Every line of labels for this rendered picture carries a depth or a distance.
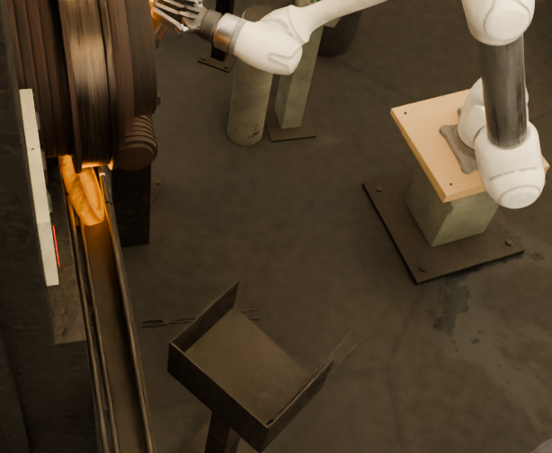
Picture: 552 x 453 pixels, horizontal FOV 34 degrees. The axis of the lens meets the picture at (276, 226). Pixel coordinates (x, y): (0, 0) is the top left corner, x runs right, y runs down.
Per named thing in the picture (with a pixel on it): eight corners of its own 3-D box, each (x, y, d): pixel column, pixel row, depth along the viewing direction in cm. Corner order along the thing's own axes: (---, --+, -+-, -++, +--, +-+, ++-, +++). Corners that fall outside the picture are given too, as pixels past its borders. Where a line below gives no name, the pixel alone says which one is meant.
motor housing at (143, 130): (113, 258, 271) (109, 146, 227) (102, 199, 283) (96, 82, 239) (155, 252, 274) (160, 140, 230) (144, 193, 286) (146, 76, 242)
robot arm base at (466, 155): (485, 108, 273) (491, 95, 269) (520, 163, 261) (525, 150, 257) (431, 119, 268) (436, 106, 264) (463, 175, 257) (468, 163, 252)
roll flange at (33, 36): (33, 229, 171) (4, 51, 132) (10, 50, 195) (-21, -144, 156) (86, 222, 173) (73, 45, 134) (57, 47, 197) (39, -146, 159)
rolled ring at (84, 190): (66, 128, 186) (50, 133, 186) (88, 212, 182) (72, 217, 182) (91, 153, 204) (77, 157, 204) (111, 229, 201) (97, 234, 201)
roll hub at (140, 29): (131, 146, 173) (131, 40, 150) (110, 42, 187) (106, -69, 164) (161, 143, 174) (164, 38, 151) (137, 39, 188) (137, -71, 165)
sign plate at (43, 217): (46, 286, 144) (36, 223, 129) (29, 159, 157) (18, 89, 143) (60, 284, 144) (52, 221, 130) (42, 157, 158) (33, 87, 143)
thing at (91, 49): (86, 222, 173) (73, 45, 134) (57, 47, 197) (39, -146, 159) (120, 217, 175) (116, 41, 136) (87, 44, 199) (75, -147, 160)
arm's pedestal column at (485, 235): (465, 159, 311) (494, 99, 286) (522, 253, 292) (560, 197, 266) (361, 186, 299) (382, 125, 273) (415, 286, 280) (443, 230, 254)
